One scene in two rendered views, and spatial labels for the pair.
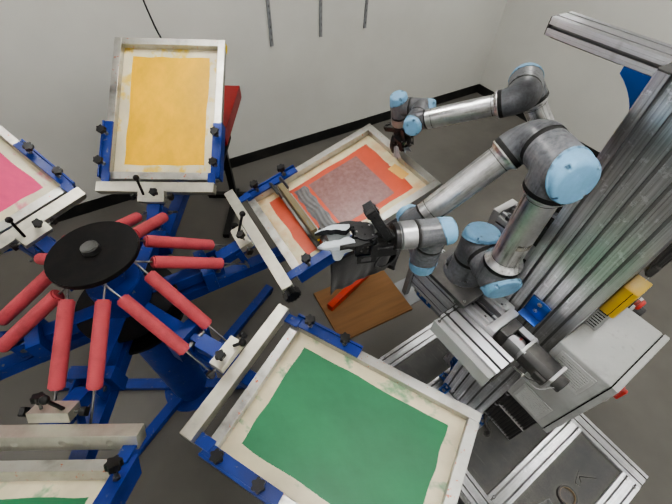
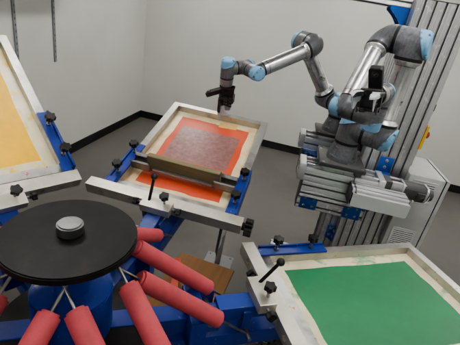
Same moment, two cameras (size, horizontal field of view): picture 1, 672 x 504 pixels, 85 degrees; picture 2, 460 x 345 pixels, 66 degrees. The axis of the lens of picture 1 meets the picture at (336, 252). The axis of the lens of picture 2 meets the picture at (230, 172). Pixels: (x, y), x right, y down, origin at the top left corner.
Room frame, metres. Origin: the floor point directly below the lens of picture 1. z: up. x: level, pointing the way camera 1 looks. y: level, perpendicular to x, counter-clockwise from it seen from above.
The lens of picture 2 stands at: (0.11, 1.13, 1.87)
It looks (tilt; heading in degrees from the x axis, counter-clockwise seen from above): 25 degrees down; 312
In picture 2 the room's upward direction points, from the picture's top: 10 degrees clockwise
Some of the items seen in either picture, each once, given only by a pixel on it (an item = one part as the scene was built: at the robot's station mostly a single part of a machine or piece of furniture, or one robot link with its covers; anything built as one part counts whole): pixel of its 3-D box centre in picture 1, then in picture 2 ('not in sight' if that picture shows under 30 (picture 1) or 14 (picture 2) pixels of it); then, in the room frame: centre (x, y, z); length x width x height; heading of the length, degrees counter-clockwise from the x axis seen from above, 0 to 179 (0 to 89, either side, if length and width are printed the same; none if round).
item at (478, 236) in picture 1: (478, 243); (352, 127); (0.85, -0.49, 1.42); 0.13 x 0.12 x 0.14; 12
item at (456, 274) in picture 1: (467, 263); (343, 149); (0.85, -0.48, 1.31); 0.15 x 0.15 x 0.10
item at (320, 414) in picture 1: (310, 403); (354, 285); (0.41, 0.06, 1.05); 1.08 x 0.61 x 0.23; 63
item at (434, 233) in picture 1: (433, 232); (382, 94); (0.67, -0.25, 1.65); 0.11 x 0.08 x 0.09; 102
